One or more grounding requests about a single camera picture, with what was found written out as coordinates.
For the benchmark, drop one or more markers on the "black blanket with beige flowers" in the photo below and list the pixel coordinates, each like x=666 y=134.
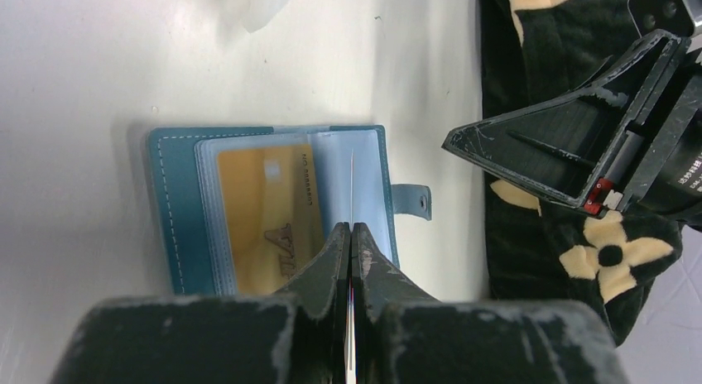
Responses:
x=533 y=51

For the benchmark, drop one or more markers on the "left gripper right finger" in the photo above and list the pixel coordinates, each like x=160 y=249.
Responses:
x=404 y=335

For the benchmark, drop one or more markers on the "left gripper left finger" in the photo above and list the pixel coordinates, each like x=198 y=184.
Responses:
x=294 y=335

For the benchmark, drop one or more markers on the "blue leather card holder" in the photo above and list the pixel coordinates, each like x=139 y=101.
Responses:
x=352 y=177

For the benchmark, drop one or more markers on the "gold VIP card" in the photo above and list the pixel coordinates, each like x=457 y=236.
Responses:
x=272 y=213

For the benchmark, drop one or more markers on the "clear plastic tray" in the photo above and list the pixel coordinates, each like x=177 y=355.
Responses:
x=256 y=14

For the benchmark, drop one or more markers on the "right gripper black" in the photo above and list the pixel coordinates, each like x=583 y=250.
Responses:
x=629 y=137

